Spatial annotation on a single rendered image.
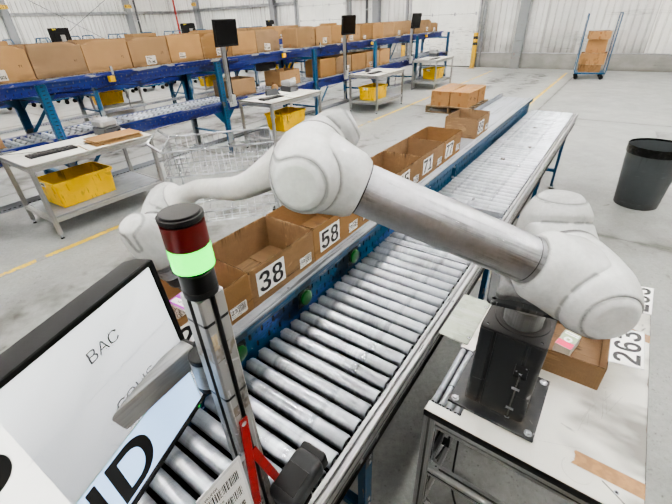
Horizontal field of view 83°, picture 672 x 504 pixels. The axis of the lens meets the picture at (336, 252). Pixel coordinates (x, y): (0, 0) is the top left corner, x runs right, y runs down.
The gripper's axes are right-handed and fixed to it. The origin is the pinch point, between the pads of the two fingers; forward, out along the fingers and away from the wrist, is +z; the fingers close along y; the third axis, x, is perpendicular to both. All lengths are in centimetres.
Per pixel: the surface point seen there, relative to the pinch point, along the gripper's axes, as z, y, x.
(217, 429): 19.1, 19.8, -27.4
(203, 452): 16.8, 22.0, -34.3
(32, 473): -58, 55, -38
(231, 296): 5.4, 0.4, 8.8
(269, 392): 25.8, 24.0, -9.3
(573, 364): 40, 107, 50
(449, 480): 63, 83, 2
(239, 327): 15.2, 4.2, 2.9
